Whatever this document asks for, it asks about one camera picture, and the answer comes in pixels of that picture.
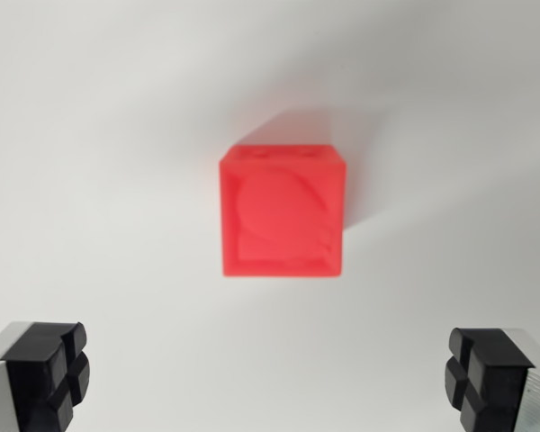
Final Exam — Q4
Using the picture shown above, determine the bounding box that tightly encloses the black-padded silver gripper right finger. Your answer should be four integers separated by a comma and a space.
444, 327, 540, 432

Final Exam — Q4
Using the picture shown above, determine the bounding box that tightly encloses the black-padded silver gripper left finger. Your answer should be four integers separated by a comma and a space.
0, 320, 92, 432

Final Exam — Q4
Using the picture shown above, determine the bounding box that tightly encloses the red studded cube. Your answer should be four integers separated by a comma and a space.
218, 142, 348, 279

